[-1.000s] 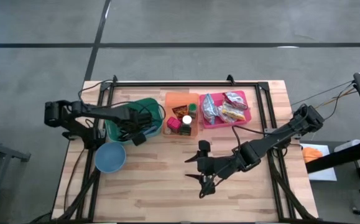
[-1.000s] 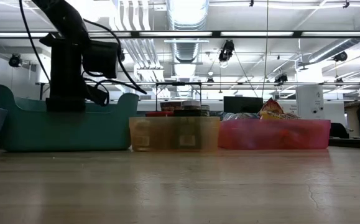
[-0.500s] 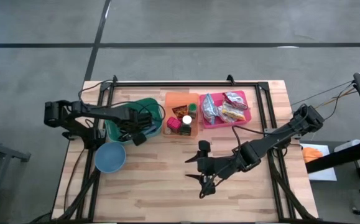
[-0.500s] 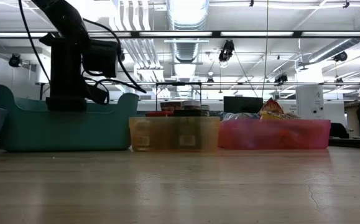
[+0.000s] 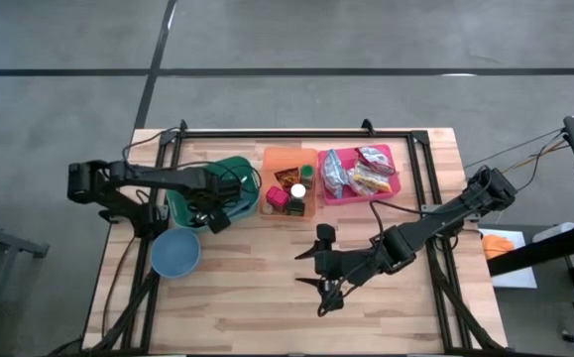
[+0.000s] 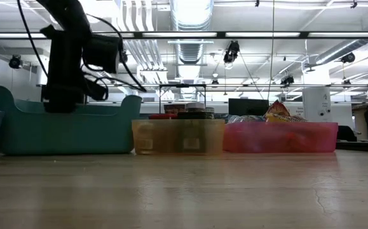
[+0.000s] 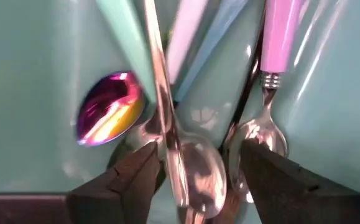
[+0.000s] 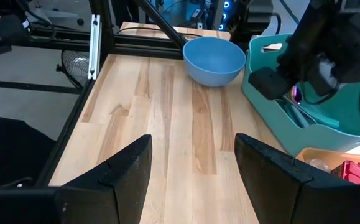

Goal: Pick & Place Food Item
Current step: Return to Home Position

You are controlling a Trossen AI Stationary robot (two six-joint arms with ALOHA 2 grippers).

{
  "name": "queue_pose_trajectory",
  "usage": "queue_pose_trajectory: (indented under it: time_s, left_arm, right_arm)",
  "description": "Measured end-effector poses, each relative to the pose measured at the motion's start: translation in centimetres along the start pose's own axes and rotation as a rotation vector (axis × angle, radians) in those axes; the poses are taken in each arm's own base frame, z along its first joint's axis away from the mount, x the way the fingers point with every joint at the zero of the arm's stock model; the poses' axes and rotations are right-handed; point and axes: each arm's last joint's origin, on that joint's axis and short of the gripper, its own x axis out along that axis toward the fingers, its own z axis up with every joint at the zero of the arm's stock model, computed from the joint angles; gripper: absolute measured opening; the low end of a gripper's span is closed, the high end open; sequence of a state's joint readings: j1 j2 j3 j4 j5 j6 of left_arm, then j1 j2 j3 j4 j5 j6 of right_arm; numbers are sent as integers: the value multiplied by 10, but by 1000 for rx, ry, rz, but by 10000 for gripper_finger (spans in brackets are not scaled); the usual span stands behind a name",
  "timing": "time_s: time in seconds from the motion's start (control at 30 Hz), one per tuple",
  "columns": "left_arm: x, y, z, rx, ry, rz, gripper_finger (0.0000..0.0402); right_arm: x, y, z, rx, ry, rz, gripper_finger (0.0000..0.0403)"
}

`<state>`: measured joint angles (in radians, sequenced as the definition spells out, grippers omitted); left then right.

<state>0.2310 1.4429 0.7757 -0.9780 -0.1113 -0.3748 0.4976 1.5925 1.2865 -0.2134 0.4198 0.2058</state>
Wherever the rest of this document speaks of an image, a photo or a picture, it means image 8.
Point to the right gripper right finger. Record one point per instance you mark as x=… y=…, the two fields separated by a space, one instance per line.
x=266 y=180

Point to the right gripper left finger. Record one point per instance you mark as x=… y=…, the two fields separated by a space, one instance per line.
x=120 y=186

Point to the tiny glass spice jar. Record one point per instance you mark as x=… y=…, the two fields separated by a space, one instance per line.
x=318 y=163

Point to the iridescent rainbow spoon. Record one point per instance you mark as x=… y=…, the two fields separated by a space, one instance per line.
x=297 y=95

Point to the orange plastic bin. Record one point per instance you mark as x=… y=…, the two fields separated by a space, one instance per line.
x=316 y=154

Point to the green plastic bin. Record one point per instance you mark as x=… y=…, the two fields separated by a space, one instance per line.
x=276 y=118

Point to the person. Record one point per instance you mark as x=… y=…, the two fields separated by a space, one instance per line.
x=8 y=149

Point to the blue bowl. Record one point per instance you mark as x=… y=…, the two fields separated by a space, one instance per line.
x=214 y=59

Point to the silver aluminium bar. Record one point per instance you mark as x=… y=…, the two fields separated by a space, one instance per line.
x=94 y=46

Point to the black handheld device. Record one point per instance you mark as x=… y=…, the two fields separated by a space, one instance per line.
x=8 y=31

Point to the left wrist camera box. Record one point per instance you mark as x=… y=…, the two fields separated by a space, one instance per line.
x=270 y=82

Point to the black aluminium table frame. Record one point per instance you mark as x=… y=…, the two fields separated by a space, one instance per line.
x=111 y=40

